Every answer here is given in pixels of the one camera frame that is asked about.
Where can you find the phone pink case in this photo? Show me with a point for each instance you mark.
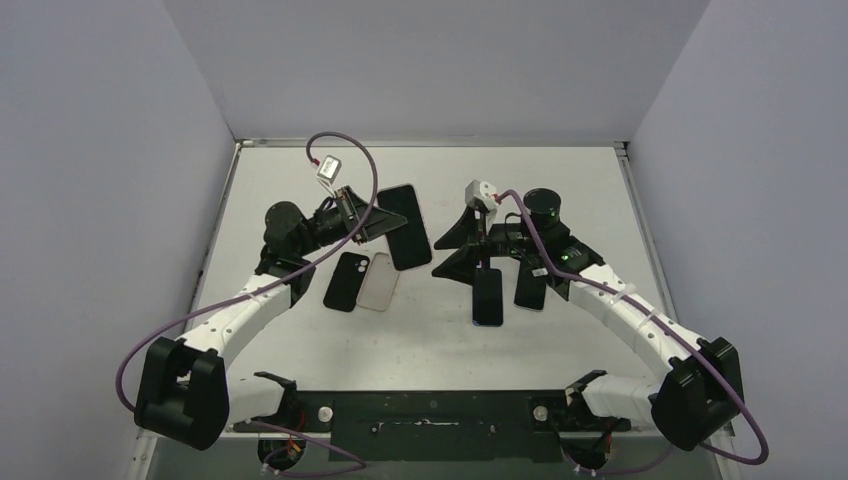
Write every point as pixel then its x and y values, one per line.
pixel 409 245
pixel 379 283

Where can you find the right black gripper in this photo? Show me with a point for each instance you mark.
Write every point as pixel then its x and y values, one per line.
pixel 482 240

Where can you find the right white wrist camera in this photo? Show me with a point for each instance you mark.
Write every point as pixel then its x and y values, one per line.
pixel 482 197

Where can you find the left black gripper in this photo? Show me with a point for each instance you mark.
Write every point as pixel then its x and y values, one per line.
pixel 377 222

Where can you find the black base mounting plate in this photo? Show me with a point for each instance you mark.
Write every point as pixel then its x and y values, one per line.
pixel 449 425

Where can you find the black phone case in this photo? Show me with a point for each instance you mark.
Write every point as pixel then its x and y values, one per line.
pixel 346 281

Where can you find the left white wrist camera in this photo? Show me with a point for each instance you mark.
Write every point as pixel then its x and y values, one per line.
pixel 327 172

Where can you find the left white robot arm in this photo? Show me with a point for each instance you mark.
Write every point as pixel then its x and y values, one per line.
pixel 185 393

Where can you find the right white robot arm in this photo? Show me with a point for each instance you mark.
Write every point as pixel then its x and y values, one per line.
pixel 697 386

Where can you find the white-edged black phone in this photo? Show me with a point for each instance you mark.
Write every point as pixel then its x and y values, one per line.
pixel 530 292

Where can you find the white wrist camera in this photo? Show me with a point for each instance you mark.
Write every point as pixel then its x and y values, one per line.
pixel 327 172
pixel 482 197

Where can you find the blue-edged black phone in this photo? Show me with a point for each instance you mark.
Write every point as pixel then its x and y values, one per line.
pixel 487 298

